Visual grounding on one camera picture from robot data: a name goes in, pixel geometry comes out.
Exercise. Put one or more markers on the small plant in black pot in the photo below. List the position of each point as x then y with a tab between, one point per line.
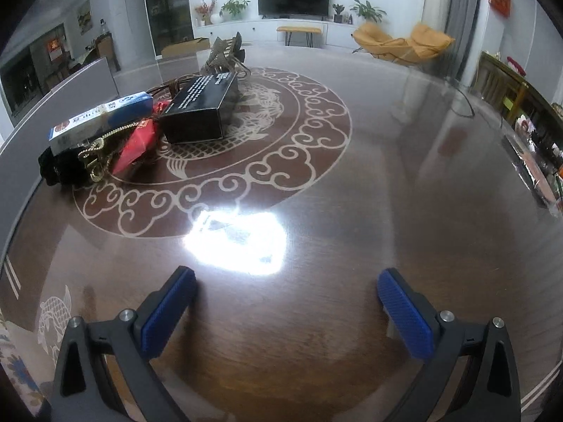
338	13

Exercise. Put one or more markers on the framed wall picture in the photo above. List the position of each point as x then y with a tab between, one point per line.
84	16

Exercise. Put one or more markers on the large red packet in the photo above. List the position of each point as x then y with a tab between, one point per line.
136	140

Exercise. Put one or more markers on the floral patterned cloth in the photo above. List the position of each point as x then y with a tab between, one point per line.
17	365

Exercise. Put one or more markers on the dark glass display cabinet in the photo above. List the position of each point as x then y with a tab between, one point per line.
169	4

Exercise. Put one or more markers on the small red packet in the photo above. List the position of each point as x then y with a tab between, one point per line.
160	107

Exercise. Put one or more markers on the grey curtain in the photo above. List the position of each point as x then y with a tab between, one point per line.
466	17

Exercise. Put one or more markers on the black cardboard box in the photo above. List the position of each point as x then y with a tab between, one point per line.
193	114

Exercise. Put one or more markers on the red flowers in white vase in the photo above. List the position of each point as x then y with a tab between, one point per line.
206	11

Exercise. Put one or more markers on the blue and white carton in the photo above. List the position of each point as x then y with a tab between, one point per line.
96	118

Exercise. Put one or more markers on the white television cabinet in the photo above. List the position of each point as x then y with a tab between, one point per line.
264	30

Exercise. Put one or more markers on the wooden side cabinet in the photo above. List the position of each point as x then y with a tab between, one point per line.
497	81

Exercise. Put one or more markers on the dark glass sliding door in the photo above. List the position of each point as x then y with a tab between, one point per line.
26	79

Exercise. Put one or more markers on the brown patterned wooden desktop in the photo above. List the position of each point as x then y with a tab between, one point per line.
352	228

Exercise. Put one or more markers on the black television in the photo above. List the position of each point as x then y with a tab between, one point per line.
294	0

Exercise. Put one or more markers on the bushy green potted plant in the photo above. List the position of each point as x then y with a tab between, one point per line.
235	6

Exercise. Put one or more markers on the orange lounge chair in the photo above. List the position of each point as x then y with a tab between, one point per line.
429	41
374	37

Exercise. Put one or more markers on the cluttered side shelf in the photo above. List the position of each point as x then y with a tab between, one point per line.
539	149

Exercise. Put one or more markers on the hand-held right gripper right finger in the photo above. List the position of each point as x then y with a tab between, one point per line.
402	316

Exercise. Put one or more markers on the black velvet cloth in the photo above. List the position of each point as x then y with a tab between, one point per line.
57	167

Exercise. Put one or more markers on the gold hair clip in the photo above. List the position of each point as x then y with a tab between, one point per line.
94	158

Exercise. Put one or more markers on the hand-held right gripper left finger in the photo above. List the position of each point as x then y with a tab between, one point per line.
169	312

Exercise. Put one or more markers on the large leafy potted plant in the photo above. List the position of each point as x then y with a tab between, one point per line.
367	9

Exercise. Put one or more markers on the wooden bench with metal legs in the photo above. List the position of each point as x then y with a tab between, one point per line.
299	29

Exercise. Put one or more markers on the bronze hair claw clip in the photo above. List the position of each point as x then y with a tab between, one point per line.
224	55

